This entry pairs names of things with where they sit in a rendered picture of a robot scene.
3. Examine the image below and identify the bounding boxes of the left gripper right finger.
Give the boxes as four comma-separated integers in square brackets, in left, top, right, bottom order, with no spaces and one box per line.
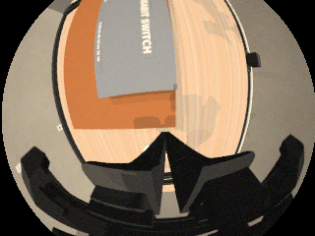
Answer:
[165,132,255,213]

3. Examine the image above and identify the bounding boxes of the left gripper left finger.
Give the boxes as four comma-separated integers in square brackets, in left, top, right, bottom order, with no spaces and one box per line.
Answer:
[82,132,166,215]

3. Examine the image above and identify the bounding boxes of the brown wooden stand with white legs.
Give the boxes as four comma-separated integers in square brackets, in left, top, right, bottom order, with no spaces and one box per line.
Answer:
[64,0,176,130]

